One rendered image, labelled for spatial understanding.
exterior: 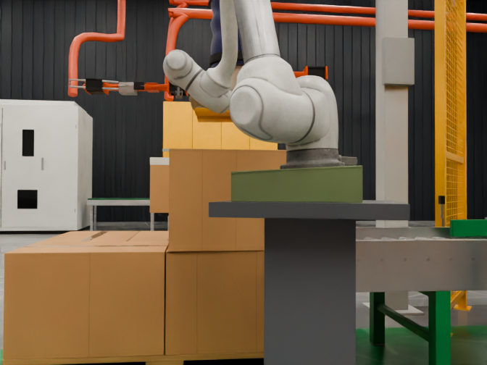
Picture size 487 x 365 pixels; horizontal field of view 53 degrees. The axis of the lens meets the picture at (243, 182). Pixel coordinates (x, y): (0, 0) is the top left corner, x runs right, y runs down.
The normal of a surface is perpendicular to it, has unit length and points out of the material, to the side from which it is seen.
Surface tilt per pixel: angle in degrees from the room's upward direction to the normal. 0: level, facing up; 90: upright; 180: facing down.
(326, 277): 90
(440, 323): 90
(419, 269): 90
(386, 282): 90
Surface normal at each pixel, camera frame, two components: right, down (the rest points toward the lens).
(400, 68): 0.11, -0.02
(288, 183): -0.22, -0.02
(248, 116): -0.65, 0.05
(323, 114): 0.73, -0.03
